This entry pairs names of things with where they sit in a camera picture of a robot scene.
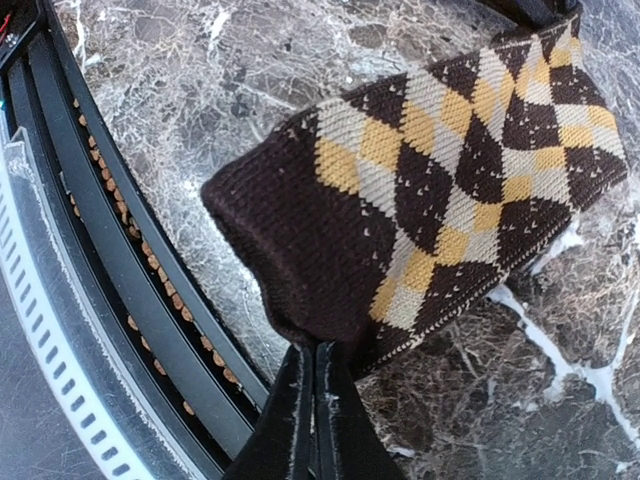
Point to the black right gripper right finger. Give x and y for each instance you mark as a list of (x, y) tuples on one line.
[(346, 442)]

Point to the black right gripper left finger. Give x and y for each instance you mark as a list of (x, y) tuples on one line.
[(279, 447)]

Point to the brown argyle sock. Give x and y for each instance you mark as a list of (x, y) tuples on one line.
[(374, 218)]

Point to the black front table rail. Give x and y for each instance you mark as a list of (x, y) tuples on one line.
[(167, 338)]

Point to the white slotted cable duct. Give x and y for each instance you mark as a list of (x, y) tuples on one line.
[(123, 438)]

